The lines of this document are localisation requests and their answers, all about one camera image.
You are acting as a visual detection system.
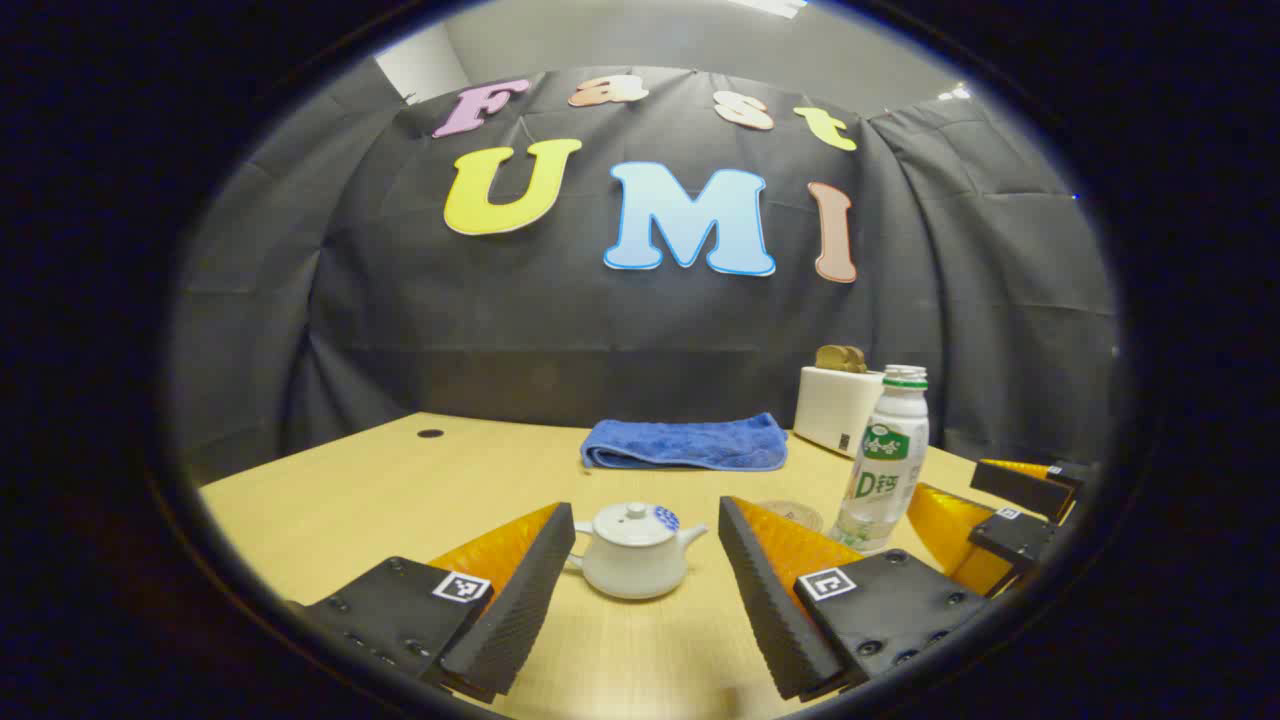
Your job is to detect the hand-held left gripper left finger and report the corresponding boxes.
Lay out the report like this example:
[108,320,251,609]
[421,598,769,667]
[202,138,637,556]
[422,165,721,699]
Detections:
[290,502,577,704]

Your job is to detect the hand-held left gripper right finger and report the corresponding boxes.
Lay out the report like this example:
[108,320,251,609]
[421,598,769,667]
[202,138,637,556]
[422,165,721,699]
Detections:
[717,495,993,703]

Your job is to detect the round coaster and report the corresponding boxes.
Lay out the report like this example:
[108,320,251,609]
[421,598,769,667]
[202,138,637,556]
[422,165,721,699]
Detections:
[757,499,825,534]

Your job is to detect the white teacup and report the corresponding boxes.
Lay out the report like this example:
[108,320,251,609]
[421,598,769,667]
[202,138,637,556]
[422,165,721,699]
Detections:
[565,520,709,601]

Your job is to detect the white plastic water bottle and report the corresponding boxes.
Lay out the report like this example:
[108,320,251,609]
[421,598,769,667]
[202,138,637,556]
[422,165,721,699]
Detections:
[830,365,931,554]

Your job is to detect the white teacup lid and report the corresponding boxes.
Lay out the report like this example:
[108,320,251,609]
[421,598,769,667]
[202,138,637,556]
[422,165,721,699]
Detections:
[592,502,682,548]

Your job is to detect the blue folded towel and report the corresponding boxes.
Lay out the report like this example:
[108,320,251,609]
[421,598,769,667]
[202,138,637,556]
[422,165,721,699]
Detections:
[580,412,789,472]

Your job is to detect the white toaster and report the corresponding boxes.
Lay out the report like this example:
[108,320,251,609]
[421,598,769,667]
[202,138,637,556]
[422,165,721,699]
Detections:
[793,365,886,459]

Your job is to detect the black backdrop cloth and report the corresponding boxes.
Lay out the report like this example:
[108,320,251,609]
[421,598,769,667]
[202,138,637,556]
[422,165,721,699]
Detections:
[170,65,1121,486]

